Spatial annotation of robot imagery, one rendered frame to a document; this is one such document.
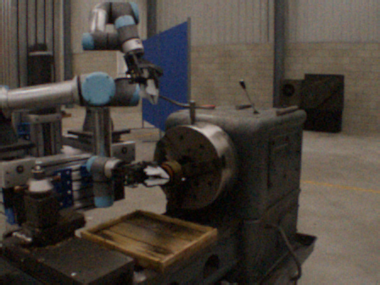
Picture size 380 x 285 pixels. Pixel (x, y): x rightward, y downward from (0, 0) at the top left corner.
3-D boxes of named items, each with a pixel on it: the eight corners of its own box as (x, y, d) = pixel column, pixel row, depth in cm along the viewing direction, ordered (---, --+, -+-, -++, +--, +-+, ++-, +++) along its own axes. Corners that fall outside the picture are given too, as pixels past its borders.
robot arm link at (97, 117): (86, 73, 154) (91, 188, 162) (84, 72, 143) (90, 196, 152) (114, 72, 156) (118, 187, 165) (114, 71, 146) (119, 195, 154)
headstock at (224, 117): (226, 172, 221) (226, 104, 214) (305, 185, 194) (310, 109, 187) (159, 199, 173) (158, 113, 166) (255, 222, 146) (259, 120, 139)
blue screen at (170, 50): (127, 129, 1015) (126, 39, 974) (157, 127, 1039) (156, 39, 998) (165, 163, 628) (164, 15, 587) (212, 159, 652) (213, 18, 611)
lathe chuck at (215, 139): (167, 195, 161) (166, 120, 155) (233, 209, 143) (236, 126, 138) (153, 200, 154) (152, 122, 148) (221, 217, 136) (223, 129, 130)
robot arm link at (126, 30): (131, 21, 152) (132, 11, 144) (140, 45, 151) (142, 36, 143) (113, 26, 150) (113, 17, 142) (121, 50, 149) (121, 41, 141)
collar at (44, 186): (42, 183, 106) (41, 173, 105) (58, 188, 101) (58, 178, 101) (19, 189, 99) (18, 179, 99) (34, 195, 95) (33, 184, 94)
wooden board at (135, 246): (139, 217, 151) (138, 208, 150) (217, 239, 130) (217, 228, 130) (81, 242, 127) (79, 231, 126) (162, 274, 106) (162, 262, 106)
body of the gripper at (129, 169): (135, 189, 128) (110, 183, 135) (152, 183, 134) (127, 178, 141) (134, 167, 126) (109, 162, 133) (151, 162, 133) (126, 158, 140)
